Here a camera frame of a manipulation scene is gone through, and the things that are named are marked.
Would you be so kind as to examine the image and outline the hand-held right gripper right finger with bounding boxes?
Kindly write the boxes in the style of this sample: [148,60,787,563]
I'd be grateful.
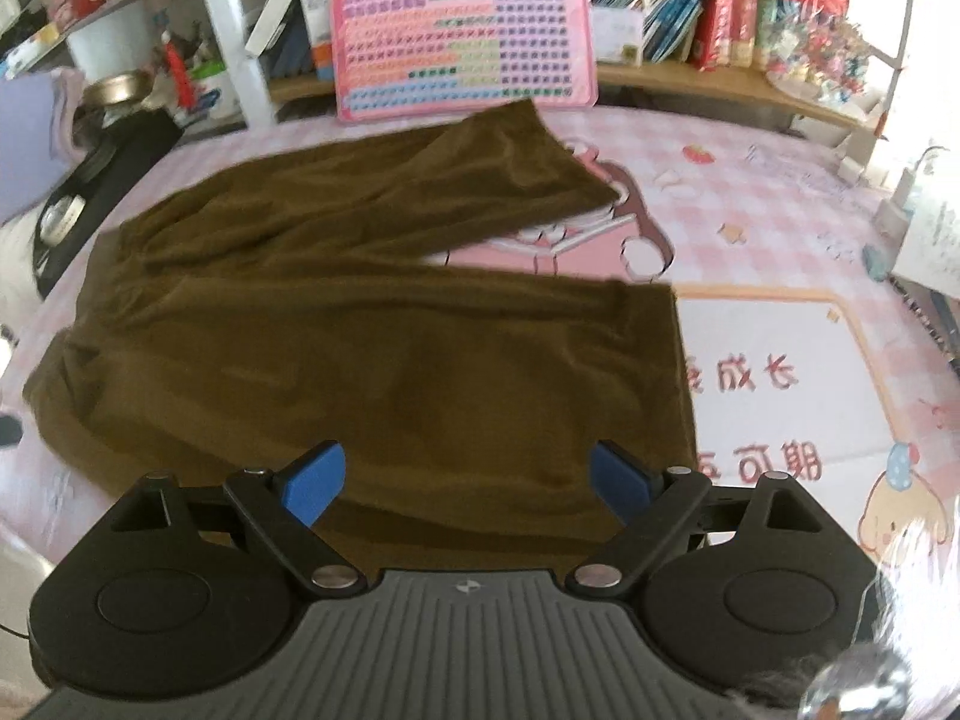
[564,439,830,602]

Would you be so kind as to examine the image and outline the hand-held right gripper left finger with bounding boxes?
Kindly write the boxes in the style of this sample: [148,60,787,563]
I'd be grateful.
[109,439,368,602]

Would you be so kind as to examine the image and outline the brown corduroy pants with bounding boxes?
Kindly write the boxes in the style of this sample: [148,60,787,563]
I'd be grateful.
[22,97,700,575]

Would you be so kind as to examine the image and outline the pink checked cartoon desk mat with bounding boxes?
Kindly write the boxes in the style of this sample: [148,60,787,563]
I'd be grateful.
[0,101,960,691]

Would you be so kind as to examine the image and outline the fluffy grey sleeve cuff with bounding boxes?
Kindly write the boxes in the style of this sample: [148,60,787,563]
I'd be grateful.
[727,517,960,720]

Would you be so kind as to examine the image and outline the stack of spiral notebooks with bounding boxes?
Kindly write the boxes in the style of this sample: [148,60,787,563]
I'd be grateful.
[889,274,960,377]

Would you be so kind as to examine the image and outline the black flat box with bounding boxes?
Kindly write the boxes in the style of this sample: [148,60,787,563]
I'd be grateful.
[34,109,185,298]

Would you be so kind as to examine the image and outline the white paper sheet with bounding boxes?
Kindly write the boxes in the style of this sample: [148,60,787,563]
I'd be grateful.
[892,187,960,295]

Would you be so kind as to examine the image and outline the white charger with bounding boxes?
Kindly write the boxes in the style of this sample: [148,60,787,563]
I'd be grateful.
[874,146,946,235]

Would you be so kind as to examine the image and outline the white canister with blue label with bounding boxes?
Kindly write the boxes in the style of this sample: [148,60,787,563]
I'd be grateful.
[191,64,242,122]

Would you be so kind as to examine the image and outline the red tassel ornament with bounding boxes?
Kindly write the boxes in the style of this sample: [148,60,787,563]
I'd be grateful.
[161,34,197,110]

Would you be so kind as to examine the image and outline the brass bowl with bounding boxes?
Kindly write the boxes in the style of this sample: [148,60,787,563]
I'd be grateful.
[81,71,151,109]

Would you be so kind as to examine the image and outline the lilac folded cloth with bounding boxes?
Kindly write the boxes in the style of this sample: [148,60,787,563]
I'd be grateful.
[0,67,83,227]

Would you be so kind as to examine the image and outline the white card with yellow stamp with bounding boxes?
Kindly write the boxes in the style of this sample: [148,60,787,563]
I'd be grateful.
[592,6,647,65]

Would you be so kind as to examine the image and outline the white and orange medicine box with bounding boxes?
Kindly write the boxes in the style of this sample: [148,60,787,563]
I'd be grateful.
[300,0,340,83]

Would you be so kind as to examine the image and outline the white bookshelf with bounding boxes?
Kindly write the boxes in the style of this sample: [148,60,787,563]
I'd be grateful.
[0,0,920,137]

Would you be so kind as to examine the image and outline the colourful candy tree ornament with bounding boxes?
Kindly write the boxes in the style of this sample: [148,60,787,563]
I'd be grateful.
[765,11,880,107]

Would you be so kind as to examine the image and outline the pink learning keyboard tablet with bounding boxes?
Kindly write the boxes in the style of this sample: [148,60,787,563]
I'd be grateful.
[330,0,601,125]

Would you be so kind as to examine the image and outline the row of books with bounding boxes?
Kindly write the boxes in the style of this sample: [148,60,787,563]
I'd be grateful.
[247,0,853,74]

